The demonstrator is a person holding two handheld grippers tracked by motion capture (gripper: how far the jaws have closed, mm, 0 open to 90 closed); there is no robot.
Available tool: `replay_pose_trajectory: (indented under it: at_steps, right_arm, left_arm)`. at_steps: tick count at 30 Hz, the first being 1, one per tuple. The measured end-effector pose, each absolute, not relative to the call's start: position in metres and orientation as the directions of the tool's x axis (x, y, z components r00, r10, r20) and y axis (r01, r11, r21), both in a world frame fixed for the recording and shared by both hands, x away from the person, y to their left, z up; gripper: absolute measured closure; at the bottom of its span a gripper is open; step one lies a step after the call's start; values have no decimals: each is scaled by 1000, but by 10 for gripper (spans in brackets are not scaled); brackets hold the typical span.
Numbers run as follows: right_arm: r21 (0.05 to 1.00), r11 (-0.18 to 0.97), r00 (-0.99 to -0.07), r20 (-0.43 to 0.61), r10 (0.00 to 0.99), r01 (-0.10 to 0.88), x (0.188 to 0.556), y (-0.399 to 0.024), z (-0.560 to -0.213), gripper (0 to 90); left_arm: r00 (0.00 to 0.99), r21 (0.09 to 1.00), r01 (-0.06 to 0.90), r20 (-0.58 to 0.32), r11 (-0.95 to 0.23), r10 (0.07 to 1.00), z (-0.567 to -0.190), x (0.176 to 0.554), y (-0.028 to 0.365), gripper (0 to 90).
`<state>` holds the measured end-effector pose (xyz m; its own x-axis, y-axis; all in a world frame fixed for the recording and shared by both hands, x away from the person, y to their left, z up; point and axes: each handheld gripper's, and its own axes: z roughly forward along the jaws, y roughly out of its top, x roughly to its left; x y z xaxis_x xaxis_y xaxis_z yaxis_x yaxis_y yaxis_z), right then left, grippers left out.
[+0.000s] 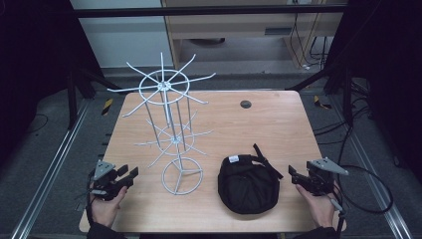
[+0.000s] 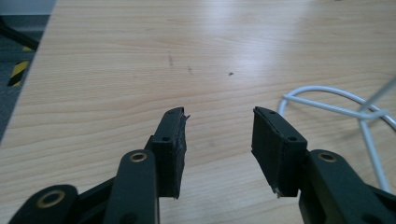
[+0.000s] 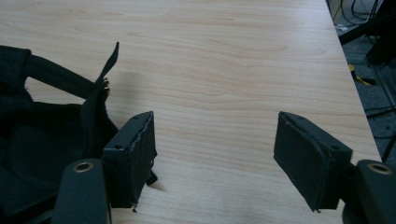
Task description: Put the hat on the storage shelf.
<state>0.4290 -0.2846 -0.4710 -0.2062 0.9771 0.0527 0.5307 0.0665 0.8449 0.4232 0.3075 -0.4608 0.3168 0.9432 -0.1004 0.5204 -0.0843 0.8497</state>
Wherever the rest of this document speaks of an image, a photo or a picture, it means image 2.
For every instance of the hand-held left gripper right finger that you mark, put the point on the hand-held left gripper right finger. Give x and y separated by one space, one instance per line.
274 155

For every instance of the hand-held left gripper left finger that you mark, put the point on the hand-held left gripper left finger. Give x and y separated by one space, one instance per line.
169 155

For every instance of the yellow black hazard tape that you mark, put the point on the yellow black hazard tape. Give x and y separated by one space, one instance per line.
18 72

